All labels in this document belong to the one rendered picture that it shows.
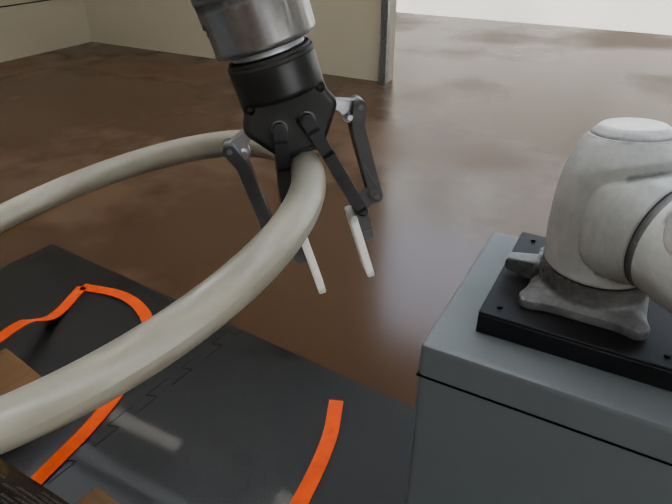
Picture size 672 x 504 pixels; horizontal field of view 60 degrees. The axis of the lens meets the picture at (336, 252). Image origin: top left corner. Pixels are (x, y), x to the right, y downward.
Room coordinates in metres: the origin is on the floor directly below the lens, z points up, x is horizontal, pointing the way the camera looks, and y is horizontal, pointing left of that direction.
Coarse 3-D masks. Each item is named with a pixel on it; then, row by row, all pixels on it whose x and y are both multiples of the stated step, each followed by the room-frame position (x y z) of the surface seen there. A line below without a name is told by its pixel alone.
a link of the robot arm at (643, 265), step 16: (656, 208) 0.62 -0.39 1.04; (640, 224) 0.62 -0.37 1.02; (656, 224) 0.61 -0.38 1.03; (640, 240) 0.61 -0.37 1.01; (656, 240) 0.59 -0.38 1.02; (640, 256) 0.60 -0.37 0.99; (656, 256) 0.58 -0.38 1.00; (640, 272) 0.60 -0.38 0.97; (656, 272) 0.57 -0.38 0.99; (640, 288) 0.61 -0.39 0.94; (656, 288) 0.57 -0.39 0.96
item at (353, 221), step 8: (344, 208) 0.51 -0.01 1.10; (352, 216) 0.49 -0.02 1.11; (352, 224) 0.48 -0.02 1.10; (352, 232) 0.50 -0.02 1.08; (360, 232) 0.48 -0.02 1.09; (360, 240) 0.48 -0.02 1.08; (360, 248) 0.48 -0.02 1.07; (360, 256) 0.50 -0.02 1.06; (368, 256) 0.49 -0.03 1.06; (368, 264) 0.48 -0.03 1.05; (368, 272) 0.48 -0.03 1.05
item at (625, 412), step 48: (480, 288) 0.81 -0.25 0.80; (432, 336) 0.68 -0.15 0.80; (480, 336) 0.68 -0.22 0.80; (432, 384) 0.65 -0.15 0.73; (480, 384) 0.62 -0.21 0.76; (528, 384) 0.59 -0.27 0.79; (576, 384) 0.58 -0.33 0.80; (624, 384) 0.58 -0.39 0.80; (432, 432) 0.65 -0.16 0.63; (480, 432) 0.61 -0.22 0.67; (528, 432) 0.58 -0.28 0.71; (576, 432) 0.55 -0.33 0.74; (624, 432) 0.53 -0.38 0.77; (432, 480) 0.64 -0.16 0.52; (480, 480) 0.60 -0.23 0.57; (528, 480) 0.57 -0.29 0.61; (576, 480) 0.54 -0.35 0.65; (624, 480) 0.52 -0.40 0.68
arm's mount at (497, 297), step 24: (528, 240) 0.90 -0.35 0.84; (504, 264) 0.82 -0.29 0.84; (504, 288) 0.75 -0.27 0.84; (480, 312) 0.69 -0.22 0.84; (504, 312) 0.69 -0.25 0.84; (528, 312) 0.69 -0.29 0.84; (648, 312) 0.69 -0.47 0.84; (504, 336) 0.67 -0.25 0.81; (528, 336) 0.66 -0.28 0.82; (552, 336) 0.64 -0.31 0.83; (576, 336) 0.64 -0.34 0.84; (600, 336) 0.64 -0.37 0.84; (624, 336) 0.64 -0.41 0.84; (648, 336) 0.64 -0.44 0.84; (576, 360) 0.62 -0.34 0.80; (600, 360) 0.61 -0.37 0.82; (624, 360) 0.60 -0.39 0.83; (648, 360) 0.59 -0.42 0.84; (648, 384) 0.58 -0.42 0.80
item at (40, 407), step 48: (192, 144) 0.65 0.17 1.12; (48, 192) 0.63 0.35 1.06; (288, 192) 0.41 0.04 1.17; (288, 240) 0.34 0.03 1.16; (240, 288) 0.30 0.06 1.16; (144, 336) 0.26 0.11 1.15; (192, 336) 0.26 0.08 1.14; (48, 384) 0.23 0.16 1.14; (96, 384) 0.23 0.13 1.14; (0, 432) 0.21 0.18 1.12; (48, 432) 0.22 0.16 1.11
